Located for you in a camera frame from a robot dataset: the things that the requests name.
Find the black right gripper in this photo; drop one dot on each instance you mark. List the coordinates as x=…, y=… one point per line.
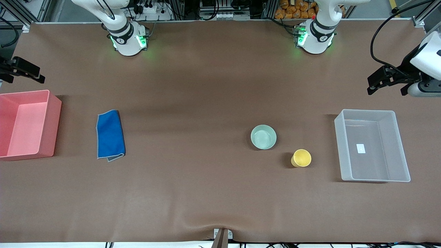
x=7, y=66

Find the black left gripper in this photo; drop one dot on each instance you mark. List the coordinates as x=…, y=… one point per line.
x=407, y=70

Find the blue cloth with grey edge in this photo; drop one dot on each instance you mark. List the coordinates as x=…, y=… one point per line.
x=110, y=134

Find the yellow cup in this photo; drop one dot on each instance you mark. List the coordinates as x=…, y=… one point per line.
x=302, y=157

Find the pale green bowl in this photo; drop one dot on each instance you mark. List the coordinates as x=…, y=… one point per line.
x=263, y=137

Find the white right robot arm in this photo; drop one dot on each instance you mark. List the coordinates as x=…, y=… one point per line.
x=127, y=44

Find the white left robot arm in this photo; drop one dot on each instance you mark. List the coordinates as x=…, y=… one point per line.
x=315, y=43

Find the pink plastic bin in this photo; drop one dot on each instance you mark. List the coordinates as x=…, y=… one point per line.
x=31, y=131

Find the white paper label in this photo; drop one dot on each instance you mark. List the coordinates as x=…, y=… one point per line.
x=360, y=148

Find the clear plastic bin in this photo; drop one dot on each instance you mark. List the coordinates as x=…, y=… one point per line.
x=372, y=165

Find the pile of orange objects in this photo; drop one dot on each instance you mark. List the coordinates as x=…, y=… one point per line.
x=293, y=8

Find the white power strip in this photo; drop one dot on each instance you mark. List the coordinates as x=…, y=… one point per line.
x=153, y=10

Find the white terminal block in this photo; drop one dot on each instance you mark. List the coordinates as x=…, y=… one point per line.
x=224, y=16

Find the brown table mat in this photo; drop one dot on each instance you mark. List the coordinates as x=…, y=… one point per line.
x=206, y=103

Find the metal clamp bracket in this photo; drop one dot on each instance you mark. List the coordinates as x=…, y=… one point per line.
x=222, y=237

